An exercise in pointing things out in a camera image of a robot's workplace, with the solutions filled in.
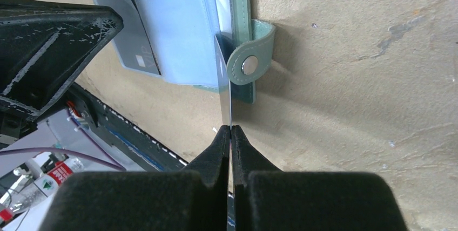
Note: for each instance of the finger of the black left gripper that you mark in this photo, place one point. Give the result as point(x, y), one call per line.
point(44, 48)

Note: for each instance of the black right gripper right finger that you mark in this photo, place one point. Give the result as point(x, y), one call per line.
point(267, 198)

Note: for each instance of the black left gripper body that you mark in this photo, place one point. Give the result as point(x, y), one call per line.
point(15, 124)

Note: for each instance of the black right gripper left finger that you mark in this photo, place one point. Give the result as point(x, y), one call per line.
point(193, 198)

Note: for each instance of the black card taken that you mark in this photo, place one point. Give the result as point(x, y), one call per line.
point(224, 84)
point(132, 43)

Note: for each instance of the green card holder wallet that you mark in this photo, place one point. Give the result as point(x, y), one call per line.
point(181, 34)

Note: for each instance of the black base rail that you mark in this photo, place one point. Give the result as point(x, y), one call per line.
point(116, 130)

